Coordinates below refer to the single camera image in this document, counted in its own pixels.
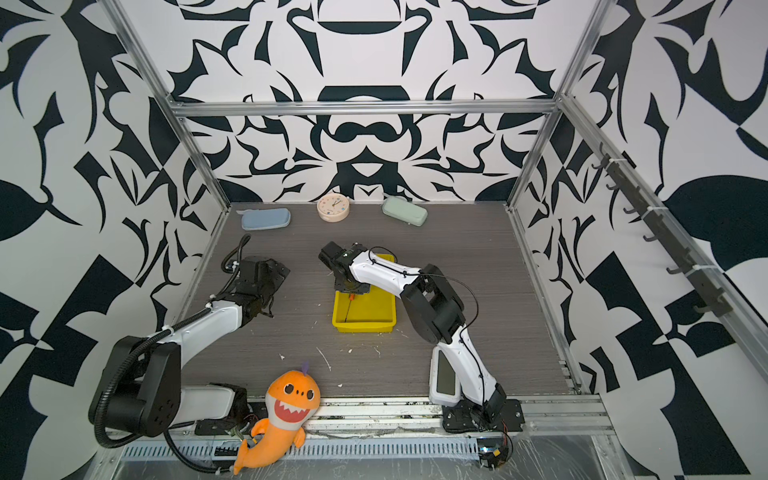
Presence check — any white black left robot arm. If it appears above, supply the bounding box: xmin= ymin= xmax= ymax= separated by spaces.
xmin=88 ymin=257 xmax=290 ymax=448

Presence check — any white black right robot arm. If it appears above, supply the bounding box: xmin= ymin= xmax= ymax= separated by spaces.
xmin=319 ymin=242 xmax=524 ymax=433

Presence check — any yellow plastic bin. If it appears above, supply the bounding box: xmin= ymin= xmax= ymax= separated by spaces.
xmin=332 ymin=250 xmax=399 ymax=333

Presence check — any pink round alarm clock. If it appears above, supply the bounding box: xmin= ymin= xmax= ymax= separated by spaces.
xmin=316 ymin=193 xmax=351 ymax=223

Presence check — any blue zip case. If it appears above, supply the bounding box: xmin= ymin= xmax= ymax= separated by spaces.
xmin=237 ymin=208 xmax=291 ymax=231

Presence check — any mint green zip case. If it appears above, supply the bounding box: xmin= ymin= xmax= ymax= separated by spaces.
xmin=382 ymin=197 xmax=428 ymax=226

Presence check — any orange shark plush toy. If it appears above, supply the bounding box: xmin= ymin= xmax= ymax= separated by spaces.
xmin=232 ymin=365 xmax=321 ymax=475

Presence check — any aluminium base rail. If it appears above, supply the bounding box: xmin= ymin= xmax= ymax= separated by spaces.
xmin=107 ymin=394 xmax=616 ymax=439

